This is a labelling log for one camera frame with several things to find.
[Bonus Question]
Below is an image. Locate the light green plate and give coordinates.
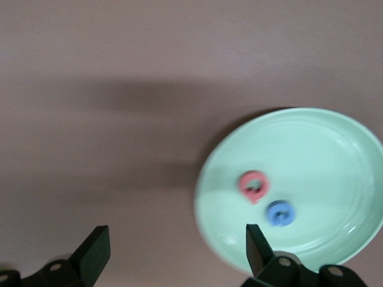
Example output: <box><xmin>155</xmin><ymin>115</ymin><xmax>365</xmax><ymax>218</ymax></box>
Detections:
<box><xmin>193</xmin><ymin>107</ymin><xmax>383</xmax><ymax>274</ymax></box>

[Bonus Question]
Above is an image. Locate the brown table cover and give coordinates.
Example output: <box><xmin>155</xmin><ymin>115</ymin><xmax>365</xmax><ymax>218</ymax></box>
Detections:
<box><xmin>0</xmin><ymin>0</ymin><xmax>383</xmax><ymax>287</ymax></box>

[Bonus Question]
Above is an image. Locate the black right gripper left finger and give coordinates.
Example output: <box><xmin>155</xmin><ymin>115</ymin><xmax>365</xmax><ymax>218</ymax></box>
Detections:
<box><xmin>0</xmin><ymin>225</ymin><xmax>111</xmax><ymax>287</ymax></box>

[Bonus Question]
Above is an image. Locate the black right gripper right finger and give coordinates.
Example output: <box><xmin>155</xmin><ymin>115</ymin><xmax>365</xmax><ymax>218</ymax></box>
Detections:
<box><xmin>239</xmin><ymin>223</ymin><xmax>367</xmax><ymax>287</ymax></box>

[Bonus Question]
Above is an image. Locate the blue letter C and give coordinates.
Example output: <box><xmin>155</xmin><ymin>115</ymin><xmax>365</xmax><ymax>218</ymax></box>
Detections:
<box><xmin>265</xmin><ymin>200</ymin><xmax>296</xmax><ymax>227</ymax></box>

